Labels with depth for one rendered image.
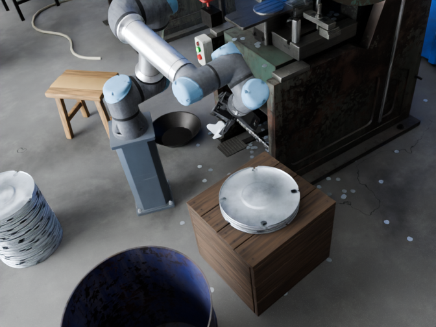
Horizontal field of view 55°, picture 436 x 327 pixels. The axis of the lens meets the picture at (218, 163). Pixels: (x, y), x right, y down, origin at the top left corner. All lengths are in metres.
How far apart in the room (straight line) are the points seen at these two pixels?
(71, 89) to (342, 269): 1.65
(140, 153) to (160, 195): 0.28
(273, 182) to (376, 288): 0.58
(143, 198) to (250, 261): 0.76
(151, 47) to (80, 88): 1.25
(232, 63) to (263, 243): 0.62
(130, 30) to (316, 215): 0.86
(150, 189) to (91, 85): 0.74
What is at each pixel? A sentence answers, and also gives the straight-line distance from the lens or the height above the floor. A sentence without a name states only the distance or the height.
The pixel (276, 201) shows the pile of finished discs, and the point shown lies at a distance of 1.51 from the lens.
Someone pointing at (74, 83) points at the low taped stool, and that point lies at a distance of 2.49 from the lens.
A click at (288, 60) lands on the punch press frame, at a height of 0.65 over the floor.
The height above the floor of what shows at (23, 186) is 0.32.
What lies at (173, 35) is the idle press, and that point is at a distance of 3.41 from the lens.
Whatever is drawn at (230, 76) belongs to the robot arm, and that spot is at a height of 0.92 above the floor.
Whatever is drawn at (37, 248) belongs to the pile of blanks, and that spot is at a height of 0.08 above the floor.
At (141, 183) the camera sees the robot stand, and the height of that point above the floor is 0.20.
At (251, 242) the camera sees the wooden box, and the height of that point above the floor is 0.35.
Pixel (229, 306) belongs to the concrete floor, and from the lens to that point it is 1.74.
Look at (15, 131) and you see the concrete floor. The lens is 2.92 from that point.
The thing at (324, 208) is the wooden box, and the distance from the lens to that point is 1.55.
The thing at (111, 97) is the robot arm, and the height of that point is 0.65.
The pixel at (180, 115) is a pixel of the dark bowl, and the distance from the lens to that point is 2.50.
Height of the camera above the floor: 1.54
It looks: 44 degrees down
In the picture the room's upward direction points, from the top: 9 degrees counter-clockwise
